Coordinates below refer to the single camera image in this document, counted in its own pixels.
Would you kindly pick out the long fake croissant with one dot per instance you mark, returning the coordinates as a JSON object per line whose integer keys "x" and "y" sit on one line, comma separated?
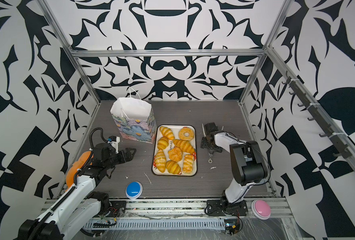
{"x": 184, "y": 145}

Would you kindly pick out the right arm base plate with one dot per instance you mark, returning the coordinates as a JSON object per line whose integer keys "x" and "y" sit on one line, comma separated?
{"x": 219, "y": 208}

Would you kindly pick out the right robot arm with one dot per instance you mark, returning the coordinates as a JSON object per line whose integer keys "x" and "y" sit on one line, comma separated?
{"x": 248, "y": 164}

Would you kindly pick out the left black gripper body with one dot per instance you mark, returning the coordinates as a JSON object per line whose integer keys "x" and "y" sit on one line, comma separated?
{"x": 119, "y": 157}

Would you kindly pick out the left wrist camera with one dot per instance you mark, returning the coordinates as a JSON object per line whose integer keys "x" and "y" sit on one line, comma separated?
{"x": 114, "y": 141}

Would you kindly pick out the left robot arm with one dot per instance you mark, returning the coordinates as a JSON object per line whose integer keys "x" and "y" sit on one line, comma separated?
{"x": 80, "y": 202}

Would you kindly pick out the fake ring donut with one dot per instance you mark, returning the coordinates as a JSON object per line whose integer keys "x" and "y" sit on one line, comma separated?
{"x": 186, "y": 134}

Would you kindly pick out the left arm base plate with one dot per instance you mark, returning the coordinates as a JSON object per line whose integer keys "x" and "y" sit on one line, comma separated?
{"x": 116, "y": 208}

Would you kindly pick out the black wall hook rack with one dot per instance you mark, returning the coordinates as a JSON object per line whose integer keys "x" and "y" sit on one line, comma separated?
{"x": 320, "y": 116}

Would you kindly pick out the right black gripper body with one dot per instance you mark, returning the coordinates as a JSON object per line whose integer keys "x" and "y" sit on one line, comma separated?
{"x": 205, "y": 141}

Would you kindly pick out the white slotted cable duct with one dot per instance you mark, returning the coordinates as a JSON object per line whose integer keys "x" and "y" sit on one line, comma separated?
{"x": 158, "y": 224}

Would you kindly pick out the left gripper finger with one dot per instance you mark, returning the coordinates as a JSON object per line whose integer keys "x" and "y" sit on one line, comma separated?
{"x": 131, "y": 151}
{"x": 128, "y": 158}

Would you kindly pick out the floral paper gift bag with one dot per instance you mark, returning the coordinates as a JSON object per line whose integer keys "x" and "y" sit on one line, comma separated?
{"x": 134, "y": 118}

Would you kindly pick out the white strawberry tray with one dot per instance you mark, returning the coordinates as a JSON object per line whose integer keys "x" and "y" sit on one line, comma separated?
{"x": 175, "y": 129}

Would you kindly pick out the blue push button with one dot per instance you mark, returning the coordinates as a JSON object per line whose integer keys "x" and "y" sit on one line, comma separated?
{"x": 133, "y": 190}

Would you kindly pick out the pink push button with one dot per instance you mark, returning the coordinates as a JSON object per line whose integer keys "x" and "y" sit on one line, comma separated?
{"x": 261, "y": 209}

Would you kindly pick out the fake twisted bread roll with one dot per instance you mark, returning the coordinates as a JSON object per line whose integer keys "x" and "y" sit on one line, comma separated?
{"x": 188, "y": 163}

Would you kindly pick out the small fake croissant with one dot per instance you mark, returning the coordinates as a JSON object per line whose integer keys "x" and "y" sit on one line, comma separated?
{"x": 162, "y": 143}

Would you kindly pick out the orange plush toy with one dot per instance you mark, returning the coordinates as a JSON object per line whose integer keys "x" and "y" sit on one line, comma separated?
{"x": 78, "y": 165}

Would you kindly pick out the small green-lit circuit board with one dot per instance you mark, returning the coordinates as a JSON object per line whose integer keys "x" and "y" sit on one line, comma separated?
{"x": 233, "y": 227}

